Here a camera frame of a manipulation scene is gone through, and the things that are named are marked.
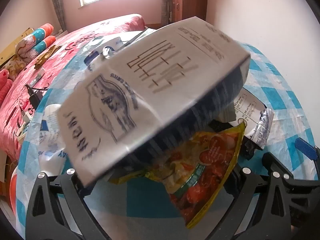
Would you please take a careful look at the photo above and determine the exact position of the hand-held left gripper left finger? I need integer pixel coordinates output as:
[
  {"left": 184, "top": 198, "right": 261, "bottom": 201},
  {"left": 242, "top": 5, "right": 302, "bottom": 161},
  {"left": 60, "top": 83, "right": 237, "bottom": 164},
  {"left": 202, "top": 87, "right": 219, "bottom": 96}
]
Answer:
[{"left": 26, "top": 166, "right": 110, "bottom": 240}]

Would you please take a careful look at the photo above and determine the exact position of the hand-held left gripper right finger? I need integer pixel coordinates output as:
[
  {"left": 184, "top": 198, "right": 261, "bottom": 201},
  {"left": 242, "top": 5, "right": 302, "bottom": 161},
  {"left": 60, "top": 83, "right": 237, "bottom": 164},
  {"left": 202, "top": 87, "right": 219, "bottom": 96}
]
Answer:
[{"left": 210, "top": 166, "right": 299, "bottom": 240}]

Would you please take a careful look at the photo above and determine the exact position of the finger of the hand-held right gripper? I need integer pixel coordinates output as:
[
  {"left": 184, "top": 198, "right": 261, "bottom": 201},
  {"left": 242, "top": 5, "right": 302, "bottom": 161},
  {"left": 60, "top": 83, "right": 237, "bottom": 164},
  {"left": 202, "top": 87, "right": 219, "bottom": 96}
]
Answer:
[
  {"left": 294, "top": 137, "right": 320, "bottom": 162},
  {"left": 245, "top": 139, "right": 300, "bottom": 183}
]

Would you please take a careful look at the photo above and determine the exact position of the yellow red snack packet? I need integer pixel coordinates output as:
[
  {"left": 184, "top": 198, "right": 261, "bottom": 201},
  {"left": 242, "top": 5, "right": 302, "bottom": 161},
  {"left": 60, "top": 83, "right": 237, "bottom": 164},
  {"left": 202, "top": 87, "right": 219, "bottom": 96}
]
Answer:
[{"left": 107, "top": 121, "right": 247, "bottom": 229}]

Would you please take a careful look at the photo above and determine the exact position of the white blue plastic pouch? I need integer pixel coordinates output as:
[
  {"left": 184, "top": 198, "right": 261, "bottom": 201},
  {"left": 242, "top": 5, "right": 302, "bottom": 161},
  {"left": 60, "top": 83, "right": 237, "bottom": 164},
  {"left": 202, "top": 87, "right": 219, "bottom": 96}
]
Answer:
[{"left": 37, "top": 104, "right": 75, "bottom": 178}]

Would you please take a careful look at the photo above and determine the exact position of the white milk carton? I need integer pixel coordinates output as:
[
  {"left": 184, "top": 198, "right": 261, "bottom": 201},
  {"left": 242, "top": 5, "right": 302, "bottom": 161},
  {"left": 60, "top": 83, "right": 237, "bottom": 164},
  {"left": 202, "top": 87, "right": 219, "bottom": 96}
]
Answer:
[{"left": 234, "top": 89, "right": 275, "bottom": 150}]

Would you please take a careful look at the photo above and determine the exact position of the grey paper bag with print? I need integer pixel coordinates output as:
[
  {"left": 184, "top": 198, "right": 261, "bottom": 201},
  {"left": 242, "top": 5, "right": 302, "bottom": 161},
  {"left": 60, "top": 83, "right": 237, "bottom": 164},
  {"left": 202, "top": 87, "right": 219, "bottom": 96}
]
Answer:
[{"left": 56, "top": 16, "right": 250, "bottom": 188}]

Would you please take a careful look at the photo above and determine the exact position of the orange plastic stool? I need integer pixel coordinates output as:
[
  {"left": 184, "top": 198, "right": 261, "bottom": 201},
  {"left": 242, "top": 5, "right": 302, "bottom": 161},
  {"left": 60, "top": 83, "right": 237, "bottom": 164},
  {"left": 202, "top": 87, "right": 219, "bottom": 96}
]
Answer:
[{"left": 7, "top": 167, "right": 19, "bottom": 213}]

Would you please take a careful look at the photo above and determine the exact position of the blue white checkered tablecloth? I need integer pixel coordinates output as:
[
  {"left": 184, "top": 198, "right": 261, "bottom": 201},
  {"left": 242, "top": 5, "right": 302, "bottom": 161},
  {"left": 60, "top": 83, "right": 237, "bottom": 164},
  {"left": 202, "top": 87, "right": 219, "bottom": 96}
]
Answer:
[{"left": 10, "top": 40, "right": 315, "bottom": 240}]

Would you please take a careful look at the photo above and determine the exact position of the pink printed bed blanket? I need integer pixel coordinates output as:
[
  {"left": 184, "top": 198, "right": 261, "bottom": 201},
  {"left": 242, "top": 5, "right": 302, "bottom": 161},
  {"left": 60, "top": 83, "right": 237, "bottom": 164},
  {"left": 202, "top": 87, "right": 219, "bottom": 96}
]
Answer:
[{"left": 0, "top": 14, "right": 147, "bottom": 160}]

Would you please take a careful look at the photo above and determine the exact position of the white tube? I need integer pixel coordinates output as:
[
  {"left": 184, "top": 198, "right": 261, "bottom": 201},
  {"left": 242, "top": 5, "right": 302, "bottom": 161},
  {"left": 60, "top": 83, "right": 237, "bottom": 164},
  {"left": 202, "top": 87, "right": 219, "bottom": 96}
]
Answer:
[{"left": 30, "top": 67, "right": 46, "bottom": 87}]

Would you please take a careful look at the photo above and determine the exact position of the pink pillow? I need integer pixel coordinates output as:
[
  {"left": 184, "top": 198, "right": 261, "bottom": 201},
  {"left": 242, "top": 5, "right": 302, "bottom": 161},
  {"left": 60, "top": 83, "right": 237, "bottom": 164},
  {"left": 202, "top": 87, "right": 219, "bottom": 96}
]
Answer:
[{"left": 0, "top": 69, "right": 13, "bottom": 103}]

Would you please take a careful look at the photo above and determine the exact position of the yellow floral pillow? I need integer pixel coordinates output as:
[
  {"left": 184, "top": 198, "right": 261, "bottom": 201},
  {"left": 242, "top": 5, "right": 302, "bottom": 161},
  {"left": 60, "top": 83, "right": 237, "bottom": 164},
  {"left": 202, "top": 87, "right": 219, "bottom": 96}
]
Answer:
[{"left": 0, "top": 54, "right": 28, "bottom": 80}]

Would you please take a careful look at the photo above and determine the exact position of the gold brown cloth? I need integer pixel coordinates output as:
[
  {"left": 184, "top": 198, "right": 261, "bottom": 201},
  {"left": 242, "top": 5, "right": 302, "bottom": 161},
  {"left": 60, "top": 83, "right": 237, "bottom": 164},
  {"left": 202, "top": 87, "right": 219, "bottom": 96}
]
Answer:
[{"left": 34, "top": 44, "right": 63, "bottom": 69}]

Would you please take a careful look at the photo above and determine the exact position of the rolled colourful quilt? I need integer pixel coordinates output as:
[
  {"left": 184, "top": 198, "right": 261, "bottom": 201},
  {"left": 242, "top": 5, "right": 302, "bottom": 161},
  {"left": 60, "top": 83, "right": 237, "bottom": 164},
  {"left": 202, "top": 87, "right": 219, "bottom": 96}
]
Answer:
[{"left": 15, "top": 23, "right": 57, "bottom": 60}]

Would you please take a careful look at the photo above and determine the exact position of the yellow headboard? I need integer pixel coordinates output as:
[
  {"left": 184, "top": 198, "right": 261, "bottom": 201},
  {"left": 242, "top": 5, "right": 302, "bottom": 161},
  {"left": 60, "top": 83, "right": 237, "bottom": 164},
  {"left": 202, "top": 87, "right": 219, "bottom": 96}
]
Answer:
[{"left": 0, "top": 26, "right": 34, "bottom": 63}]

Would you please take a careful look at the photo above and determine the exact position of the brown wooden cabinet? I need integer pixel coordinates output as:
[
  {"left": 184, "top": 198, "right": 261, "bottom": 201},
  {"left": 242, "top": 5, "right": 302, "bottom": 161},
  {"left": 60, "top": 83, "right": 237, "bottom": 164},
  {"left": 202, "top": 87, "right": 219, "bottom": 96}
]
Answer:
[{"left": 170, "top": 0, "right": 209, "bottom": 23}]

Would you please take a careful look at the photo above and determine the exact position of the grey checked curtain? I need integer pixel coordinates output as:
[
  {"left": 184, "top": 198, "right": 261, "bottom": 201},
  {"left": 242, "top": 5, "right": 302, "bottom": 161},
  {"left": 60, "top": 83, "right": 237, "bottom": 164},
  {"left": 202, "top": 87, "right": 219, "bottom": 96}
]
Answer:
[
  {"left": 160, "top": 0, "right": 173, "bottom": 27},
  {"left": 49, "top": 0, "right": 67, "bottom": 32}
]

